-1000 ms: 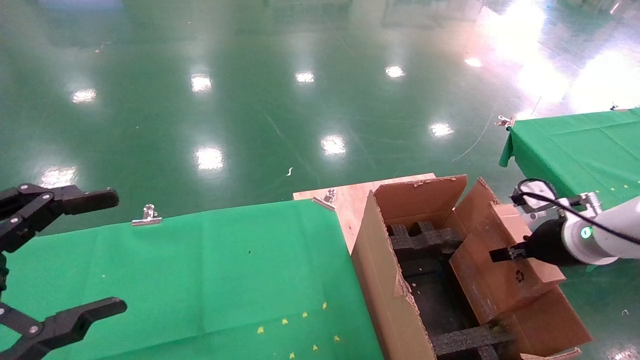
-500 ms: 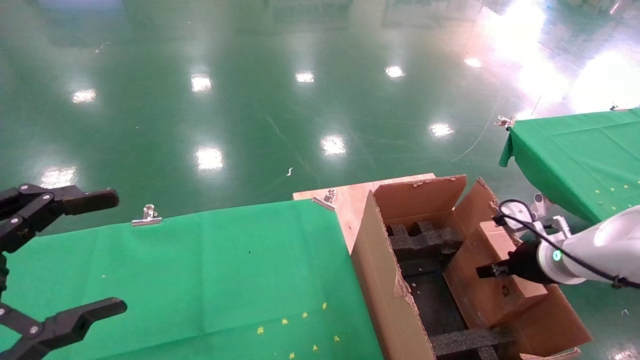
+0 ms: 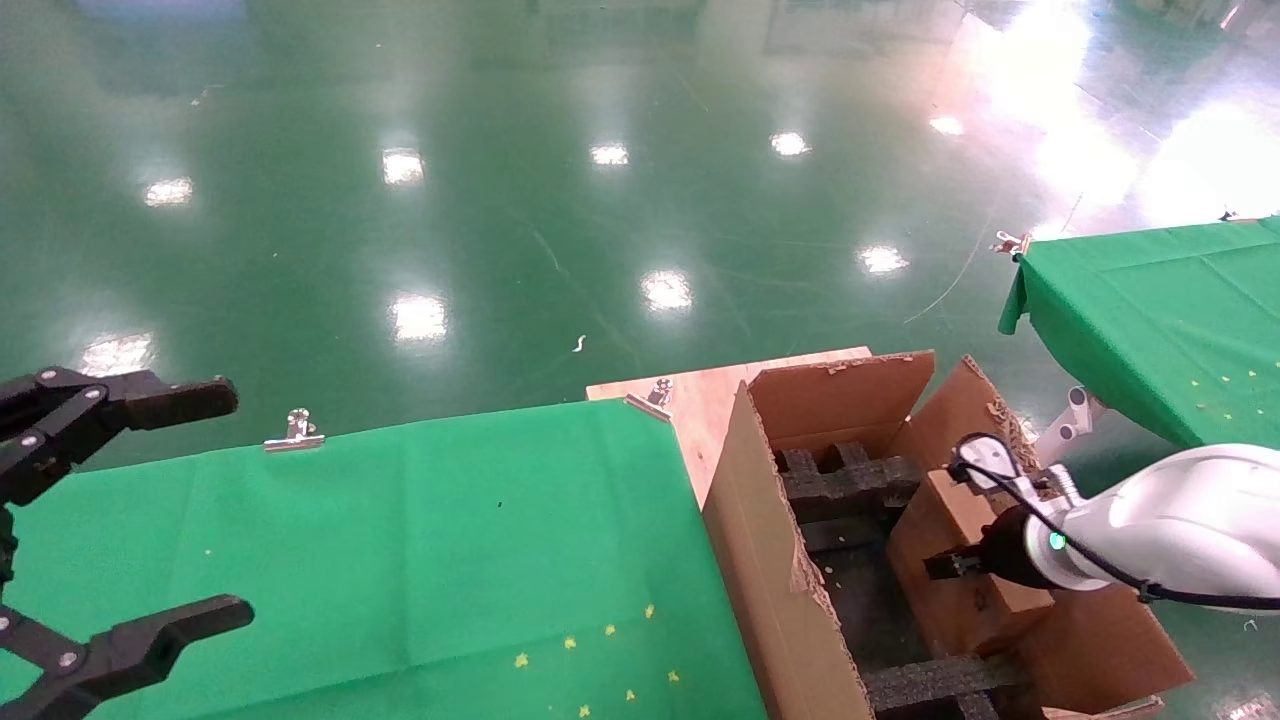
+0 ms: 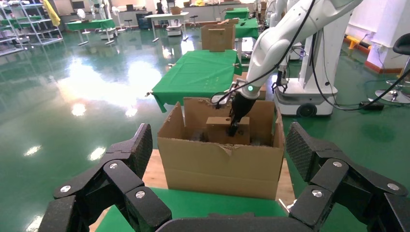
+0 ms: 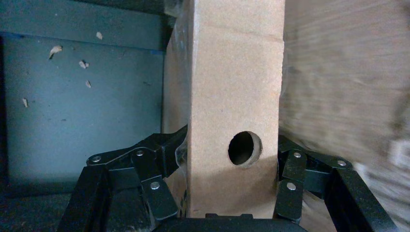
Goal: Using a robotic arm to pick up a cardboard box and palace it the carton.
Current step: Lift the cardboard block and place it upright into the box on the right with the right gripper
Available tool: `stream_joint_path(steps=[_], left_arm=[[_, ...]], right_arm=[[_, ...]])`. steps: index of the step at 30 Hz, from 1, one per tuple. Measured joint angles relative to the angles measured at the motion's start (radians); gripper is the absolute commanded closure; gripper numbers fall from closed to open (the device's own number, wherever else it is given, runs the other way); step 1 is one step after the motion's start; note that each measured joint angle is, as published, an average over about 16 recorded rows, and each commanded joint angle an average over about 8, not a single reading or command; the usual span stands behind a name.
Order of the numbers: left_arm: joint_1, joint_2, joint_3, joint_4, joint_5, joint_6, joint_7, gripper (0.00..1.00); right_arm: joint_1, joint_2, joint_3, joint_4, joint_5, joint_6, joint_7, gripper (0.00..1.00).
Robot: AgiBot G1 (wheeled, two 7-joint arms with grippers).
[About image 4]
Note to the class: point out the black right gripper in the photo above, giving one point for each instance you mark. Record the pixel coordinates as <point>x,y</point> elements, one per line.
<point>241,107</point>

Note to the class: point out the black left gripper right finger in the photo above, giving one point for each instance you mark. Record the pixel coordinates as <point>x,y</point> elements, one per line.
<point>339,179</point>

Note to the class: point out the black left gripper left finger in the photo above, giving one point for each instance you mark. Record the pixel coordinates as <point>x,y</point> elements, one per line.
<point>121,173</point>

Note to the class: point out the small brown cardboard box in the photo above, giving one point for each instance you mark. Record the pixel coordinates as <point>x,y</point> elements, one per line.
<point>221,133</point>

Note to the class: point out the small white robot base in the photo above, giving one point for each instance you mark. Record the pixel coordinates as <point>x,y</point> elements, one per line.
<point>174,30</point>

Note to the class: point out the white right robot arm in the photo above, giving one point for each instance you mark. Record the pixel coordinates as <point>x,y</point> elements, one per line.
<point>278,44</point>

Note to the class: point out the large open brown carton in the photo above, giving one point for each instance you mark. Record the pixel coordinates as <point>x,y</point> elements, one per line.
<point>217,169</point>

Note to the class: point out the tall brown background carton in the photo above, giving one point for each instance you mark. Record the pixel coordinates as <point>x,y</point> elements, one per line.
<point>217,36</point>

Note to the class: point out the black idle robot gripper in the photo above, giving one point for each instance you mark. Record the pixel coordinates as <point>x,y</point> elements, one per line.
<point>279,83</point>

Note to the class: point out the green cloth on side table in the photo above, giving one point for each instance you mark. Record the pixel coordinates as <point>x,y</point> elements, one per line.
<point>198,73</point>

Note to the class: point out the black power strip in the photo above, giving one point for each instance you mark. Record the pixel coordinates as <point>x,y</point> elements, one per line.
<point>371,105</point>

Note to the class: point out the large green table cloth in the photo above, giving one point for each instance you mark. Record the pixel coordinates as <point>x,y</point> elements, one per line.
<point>198,205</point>

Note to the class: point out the silver binder clip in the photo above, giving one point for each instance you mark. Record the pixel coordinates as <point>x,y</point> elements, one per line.
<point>148,94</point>

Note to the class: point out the white wheeled robot body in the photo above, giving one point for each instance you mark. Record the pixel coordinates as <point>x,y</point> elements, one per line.
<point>317,80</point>

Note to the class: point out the green cloth background table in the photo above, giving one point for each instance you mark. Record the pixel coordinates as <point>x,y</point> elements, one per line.
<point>89,24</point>
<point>248,28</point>
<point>237,13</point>

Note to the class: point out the white background table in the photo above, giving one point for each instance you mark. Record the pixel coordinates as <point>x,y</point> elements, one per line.
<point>166,15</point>

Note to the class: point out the yellow floor barrier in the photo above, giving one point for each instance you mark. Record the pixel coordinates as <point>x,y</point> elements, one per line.
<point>354,41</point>

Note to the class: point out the dark blue crate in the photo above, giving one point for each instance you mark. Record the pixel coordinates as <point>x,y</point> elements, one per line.
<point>144,21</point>

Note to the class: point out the black swivel stool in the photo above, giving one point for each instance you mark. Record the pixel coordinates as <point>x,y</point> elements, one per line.
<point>402,48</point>

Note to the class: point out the white standing fan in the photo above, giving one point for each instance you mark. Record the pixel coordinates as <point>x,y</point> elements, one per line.
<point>81,16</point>

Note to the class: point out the yellow hanging garment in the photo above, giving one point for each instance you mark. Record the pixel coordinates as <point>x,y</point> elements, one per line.
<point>52,12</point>

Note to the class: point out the metal shelf rack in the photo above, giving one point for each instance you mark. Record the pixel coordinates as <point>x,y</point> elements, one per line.
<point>25,25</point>

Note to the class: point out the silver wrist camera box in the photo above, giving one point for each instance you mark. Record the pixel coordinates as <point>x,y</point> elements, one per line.
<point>231,93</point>

